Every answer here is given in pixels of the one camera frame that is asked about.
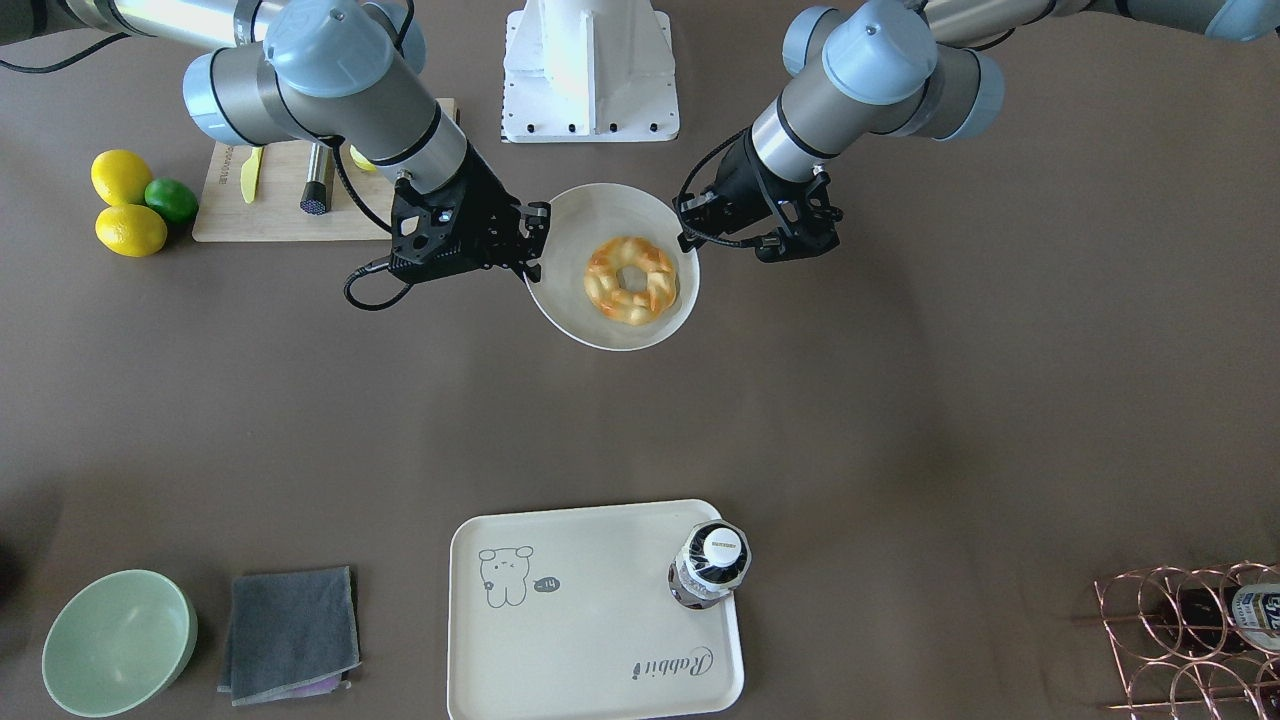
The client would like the green lime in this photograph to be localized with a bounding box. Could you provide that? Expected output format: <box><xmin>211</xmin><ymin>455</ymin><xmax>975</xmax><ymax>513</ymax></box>
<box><xmin>143</xmin><ymin>177</ymin><xmax>198</xmax><ymax>225</ymax></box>

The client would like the folded grey cloth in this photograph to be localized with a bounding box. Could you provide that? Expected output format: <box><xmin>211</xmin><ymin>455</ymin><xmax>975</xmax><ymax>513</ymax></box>
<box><xmin>218</xmin><ymin>566</ymin><xmax>362</xmax><ymax>706</ymax></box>

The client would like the copper wire bottle rack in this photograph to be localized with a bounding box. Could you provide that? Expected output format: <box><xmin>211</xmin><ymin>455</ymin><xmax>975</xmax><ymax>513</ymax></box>
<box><xmin>1093</xmin><ymin>562</ymin><xmax>1279</xmax><ymax>719</ymax></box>

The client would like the cream rabbit print tray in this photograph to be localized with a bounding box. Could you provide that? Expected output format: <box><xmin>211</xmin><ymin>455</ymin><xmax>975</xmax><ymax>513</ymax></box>
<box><xmin>445</xmin><ymin>498</ymin><xmax>746</xmax><ymax>719</ymax></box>

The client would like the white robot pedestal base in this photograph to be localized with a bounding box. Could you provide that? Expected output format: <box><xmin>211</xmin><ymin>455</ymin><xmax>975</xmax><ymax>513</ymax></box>
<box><xmin>500</xmin><ymin>1</ymin><xmax>681</xmax><ymax>143</ymax></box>

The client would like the dark drink bottle in rack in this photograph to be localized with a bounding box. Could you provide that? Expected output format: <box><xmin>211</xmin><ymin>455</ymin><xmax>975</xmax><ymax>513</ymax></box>
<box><xmin>1176</xmin><ymin>583</ymin><xmax>1279</xmax><ymax>653</ymax></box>

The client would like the whole yellow lemon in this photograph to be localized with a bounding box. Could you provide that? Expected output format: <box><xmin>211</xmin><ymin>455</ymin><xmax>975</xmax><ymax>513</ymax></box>
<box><xmin>90</xmin><ymin>149</ymin><xmax>154</xmax><ymax>206</ymax></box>
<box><xmin>95</xmin><ymin>204</ymin><xmax>168</xmax><ymax>258</ymax></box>

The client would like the dark drink bottle on tray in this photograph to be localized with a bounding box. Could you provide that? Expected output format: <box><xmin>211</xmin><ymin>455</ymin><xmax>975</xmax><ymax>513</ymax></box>
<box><xmin>667</xmin><ymin>519</ymin><xmax>753</xmax><ymax>610</ymax></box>

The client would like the mint green bowl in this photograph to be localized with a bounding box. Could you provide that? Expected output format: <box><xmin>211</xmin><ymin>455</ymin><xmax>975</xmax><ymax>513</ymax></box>
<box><xmin>41</xmin><ymin>569</ymin><xmax>198</xmax><ymax>717</ymax></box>

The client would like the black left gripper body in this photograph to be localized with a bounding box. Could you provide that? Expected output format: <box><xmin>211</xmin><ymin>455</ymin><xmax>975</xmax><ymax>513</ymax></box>
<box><xmin>675</xmin><ymin>165</ymin><xmax>844</xmax><ymax>263</ymax></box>

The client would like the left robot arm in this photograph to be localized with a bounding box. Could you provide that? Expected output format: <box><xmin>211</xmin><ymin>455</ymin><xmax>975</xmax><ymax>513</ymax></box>
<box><xmin>673</xmin><ymin>1</ymin><xmax>1279</xmax><ymax>263</ymax></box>

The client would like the yellow plastic knife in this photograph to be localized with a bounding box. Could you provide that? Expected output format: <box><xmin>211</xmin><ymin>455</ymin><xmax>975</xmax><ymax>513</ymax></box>
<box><xmin>239</xmin><ymin>146</ymin><xmax>265</xmax><ymax>204</ymax></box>

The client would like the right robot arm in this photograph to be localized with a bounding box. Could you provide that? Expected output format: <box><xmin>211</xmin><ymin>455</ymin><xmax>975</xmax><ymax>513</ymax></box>
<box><xmin>3</xmin><ymin>1</ymin><xmax>550</xmax><ymax>284</ymax></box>

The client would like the bamboo cutting board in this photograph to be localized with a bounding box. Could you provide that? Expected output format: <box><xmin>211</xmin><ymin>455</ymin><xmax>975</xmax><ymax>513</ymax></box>
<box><xmin>192</xmin><ymin>97</ymin><xmax>461</xmax><ymax>243</ymax></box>

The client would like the lemon half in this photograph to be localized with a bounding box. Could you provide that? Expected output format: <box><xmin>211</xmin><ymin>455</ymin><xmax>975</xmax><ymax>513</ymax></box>
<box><xmin>348</xmin><ymin>145</ymin><xmax>378</xmax><ymax>173</ymax></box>

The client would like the whole yellow lemon upper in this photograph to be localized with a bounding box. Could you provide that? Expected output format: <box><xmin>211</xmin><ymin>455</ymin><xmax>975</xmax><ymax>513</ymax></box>
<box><xmin>90</xmin><ymin>149</ymin><xmax>154</xmax><ymax>206</ymax></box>

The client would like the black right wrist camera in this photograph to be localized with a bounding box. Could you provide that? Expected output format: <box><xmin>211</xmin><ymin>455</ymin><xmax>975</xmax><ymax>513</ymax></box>
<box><xmin>389</xmin><ymin>183</ymin><xmax>456</xmax><ymax>284</ymax></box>

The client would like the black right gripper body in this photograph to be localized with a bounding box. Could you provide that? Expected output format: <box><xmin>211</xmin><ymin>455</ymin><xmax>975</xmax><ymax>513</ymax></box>
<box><xmin>389</xmin><ymin>146</ymin><xmax>531</xmax><ymax>284</ymax></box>

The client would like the white round plate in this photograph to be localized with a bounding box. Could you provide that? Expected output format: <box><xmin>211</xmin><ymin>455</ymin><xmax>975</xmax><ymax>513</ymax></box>
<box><xmin>527</xmin><ymin>183</ymin><xmax>700</xmax><ymax>351</ymax></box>

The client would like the whole yellow lemon lower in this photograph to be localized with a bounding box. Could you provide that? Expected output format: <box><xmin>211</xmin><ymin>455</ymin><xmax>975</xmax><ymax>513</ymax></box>
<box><xmin>95</xmin><ymin>204</ymin><xmax>168</xmax><ymax>258</ymax></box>

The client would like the glazed twisted ring donut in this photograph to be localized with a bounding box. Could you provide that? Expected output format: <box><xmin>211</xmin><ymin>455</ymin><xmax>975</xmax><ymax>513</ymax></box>
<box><xmin>582</xmin><ymin>236</ymin><xmax>680</xmax><ymax>325</ymax></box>

